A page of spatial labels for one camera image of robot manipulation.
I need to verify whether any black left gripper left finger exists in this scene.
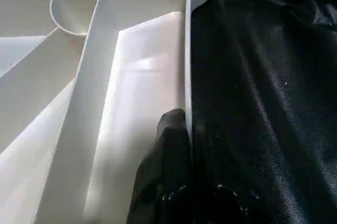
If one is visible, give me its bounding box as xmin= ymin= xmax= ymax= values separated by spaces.
xmin=126 ymin=109 xmax=192 ymax=224

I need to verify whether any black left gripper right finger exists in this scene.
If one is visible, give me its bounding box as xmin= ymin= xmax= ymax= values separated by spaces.
xmin=191 ymin=121 xmax=275 ymax=224

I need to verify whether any white plastic table top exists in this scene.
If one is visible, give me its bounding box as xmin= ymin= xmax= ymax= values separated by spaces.
xmin=0 ymin=0 xmax=217 ymax=224

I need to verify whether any black work mat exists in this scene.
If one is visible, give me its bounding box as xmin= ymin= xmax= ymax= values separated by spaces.
xmin=187 ymin=0 xmax=337 ymax=224

